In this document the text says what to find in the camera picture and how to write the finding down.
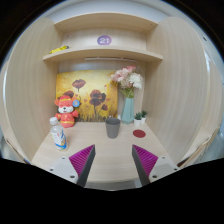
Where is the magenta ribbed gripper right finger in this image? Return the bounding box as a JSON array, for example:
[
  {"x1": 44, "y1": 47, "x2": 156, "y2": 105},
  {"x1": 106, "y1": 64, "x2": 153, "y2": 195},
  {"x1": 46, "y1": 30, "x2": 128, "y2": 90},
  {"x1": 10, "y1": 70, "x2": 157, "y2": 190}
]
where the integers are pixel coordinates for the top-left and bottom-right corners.
[{"x1": 131, "y1": 144, "x2": 181, "y2": 187}]

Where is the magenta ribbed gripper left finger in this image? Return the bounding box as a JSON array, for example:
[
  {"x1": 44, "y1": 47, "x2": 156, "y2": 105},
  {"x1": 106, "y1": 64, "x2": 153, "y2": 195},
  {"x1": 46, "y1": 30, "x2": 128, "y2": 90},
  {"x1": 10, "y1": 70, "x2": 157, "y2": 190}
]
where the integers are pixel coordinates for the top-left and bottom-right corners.
[{"x1": 47, "y1": 144, "x2": 97, "y2": 188}]

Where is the clear plastic water bottle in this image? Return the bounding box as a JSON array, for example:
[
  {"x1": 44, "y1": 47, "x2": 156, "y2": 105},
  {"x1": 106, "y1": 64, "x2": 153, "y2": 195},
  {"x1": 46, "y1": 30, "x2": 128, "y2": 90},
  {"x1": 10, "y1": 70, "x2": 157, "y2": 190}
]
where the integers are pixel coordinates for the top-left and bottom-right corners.
[{"x1": 49, "y1": 117, "x2": 68, "y2": 151}]

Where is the red round coaster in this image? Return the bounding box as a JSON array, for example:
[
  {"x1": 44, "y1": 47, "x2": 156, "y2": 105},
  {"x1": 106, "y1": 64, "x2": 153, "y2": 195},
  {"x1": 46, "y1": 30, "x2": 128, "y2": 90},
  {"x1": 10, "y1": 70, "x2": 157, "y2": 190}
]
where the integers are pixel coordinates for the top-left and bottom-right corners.
[{"x1": 133, "y1": 129, "x2": 146, "y2": 138}]

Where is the small potted plant right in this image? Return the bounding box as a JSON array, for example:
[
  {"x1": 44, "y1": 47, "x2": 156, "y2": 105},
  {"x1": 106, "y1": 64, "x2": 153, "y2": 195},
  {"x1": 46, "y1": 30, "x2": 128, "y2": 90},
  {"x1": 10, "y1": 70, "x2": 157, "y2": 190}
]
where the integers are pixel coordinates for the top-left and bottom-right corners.
[{"x1": 141, "y1": 110, "x2": 148, "y2": 124}]

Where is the small potted plant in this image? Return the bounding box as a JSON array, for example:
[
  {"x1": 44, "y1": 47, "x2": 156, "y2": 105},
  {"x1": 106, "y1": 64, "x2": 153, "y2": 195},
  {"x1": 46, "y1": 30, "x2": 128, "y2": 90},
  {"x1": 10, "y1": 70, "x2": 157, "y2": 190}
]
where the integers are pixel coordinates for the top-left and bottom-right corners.
[
  {"x1": 141, "y1": 110, "x2": 148, "y2": 124},
  {"x1": 134, "y1": 112, "x2": 142, "y2": 127}
]

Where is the small potted plant left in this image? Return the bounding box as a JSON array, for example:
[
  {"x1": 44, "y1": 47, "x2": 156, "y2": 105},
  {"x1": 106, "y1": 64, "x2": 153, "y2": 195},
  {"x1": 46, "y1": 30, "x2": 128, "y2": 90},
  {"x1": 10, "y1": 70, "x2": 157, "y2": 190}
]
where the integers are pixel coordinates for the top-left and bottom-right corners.
[{"x1": 134, "y1": 112, "x2": 142, "y2": 127}]

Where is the grey plastic cup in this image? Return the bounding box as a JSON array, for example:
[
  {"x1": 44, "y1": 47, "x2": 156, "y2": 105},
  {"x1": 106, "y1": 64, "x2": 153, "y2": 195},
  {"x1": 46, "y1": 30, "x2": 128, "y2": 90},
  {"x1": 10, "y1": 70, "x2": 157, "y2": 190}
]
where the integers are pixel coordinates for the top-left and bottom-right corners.
[{"x1": 105, "y1": 118, "x2": 120, "y2": 139}]

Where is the red plush toy figure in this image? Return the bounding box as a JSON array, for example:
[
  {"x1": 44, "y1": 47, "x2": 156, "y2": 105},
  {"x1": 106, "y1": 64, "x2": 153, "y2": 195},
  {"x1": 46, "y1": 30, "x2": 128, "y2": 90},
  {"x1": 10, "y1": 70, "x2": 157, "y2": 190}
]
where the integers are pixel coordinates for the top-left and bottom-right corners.
[{"x1": 55, "y1": 95, "x2": 80, "y2": 128}]

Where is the teal ceramic vase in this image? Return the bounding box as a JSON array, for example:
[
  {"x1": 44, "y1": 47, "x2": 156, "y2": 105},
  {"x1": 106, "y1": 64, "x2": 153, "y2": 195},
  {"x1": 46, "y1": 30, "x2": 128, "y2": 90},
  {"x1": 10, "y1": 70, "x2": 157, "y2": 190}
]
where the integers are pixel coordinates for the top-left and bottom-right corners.
[{"x1": 121, "y1": 98, "x2": 134, "y2": 125}]

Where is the yellow poppy flower painting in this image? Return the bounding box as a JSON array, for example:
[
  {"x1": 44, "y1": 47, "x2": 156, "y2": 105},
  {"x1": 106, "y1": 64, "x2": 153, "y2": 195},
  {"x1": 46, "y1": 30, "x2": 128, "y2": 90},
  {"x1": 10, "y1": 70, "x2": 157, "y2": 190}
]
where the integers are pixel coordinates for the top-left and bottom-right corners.
[{"x1": 56, "y1": 70, "x2": 118, "y2": 122}]

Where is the pink white flower bouquet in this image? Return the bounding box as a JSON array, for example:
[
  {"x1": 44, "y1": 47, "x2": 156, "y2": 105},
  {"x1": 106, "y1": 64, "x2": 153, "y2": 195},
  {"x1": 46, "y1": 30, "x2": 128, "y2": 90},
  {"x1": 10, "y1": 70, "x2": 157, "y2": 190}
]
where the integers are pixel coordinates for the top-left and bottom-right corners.
[{"x1": 111, "y1": 65, "x2": 143, "y2": 98}]

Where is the white under-shelf light bar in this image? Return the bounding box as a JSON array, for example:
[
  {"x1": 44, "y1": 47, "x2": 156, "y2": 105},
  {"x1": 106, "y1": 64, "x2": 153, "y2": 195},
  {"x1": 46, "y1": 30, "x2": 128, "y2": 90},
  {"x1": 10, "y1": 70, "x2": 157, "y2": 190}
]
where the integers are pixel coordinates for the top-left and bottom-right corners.
[{"x1": 84, "y1": 57, "x2": 137, "y2": 63}]

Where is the wooden lower shelf board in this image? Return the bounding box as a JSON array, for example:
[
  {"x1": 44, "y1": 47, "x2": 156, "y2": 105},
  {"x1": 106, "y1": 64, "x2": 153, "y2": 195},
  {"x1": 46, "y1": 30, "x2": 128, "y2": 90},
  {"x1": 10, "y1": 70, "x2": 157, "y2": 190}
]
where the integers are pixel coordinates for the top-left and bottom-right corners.
[{"x1": 43, "y1": 46, "x2": 163, "y2": 62}]

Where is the wooden shelf board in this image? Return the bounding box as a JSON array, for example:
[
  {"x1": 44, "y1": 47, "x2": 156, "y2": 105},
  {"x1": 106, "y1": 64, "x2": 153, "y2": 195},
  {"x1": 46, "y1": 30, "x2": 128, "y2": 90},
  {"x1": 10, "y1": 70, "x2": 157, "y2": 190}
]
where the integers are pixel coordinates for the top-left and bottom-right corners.
[
  {"x1": 55, "y1": 12, "x2": 157, "y2": 33},
  {"x1": 43, "y1": 46, "x2": 163, "y2": 62}
]

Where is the yellow object on shelf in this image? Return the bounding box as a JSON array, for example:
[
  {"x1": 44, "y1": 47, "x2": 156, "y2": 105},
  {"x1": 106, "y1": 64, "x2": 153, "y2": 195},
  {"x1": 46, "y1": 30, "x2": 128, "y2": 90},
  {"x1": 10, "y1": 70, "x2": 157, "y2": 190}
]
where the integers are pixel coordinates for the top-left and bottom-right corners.
[{"x1": 49, "y1": 46, "x2": 70, "y2": 54}]

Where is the purple number 21 sticker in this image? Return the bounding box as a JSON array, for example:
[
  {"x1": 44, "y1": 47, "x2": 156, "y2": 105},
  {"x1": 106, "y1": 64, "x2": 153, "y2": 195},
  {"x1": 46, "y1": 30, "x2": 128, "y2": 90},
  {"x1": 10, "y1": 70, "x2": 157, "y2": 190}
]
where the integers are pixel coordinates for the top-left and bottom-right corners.
[{"x1": 97, "y1": 35, "x2": 112, "y2": 45}]

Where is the wooden upper shelf board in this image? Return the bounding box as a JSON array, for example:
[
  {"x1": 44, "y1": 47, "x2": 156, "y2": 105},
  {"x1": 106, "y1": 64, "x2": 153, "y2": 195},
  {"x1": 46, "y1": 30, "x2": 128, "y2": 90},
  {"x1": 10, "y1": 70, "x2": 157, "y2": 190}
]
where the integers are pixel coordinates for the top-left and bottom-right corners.
[{"x1": 55, "y1": 12, "x2": 157, "y2": 33}]

